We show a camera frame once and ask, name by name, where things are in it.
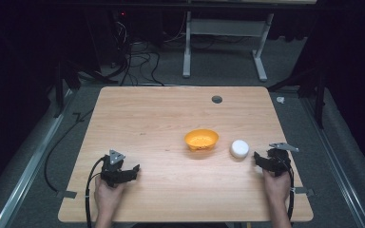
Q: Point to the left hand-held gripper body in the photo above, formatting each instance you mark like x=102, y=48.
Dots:
x=112, y=169

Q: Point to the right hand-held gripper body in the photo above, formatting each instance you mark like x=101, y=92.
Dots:
x=280, y=158

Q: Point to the person's right hand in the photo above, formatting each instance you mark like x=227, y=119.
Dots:
x=276, y=186

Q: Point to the person's left hand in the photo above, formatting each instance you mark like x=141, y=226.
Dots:
x=107, y=198

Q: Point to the white round cup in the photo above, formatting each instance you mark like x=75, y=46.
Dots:
x=239, y=148

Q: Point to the grey tape strip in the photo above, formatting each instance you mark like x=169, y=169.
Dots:
x=66, y=194
x=305, y=191

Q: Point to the crumpled white paper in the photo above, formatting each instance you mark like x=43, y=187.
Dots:
x=280, y=100

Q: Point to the orange plastic bowl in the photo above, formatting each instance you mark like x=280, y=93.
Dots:
x=201, y=139

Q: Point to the grey round table grommet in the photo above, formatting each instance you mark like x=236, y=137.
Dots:
x=217, y=99

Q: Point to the black metal stand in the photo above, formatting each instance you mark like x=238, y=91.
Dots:
x=64, y=82
x=316, y=91

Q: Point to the grey metal floor rail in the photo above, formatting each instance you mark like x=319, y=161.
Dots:
x=31, y=158
x=336, y=158

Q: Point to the white metal desk frame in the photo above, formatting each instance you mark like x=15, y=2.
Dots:
x=225, y=28

